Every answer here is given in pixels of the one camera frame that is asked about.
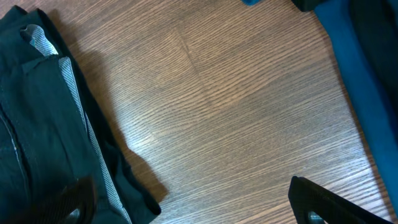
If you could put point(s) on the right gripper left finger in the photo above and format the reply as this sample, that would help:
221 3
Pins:
74 204

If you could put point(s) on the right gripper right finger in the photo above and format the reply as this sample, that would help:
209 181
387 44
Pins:
312 203

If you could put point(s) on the black shorts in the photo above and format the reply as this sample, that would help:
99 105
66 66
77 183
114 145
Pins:
53 132

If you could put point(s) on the blue polo shirt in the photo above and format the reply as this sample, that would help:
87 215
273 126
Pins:
379 125

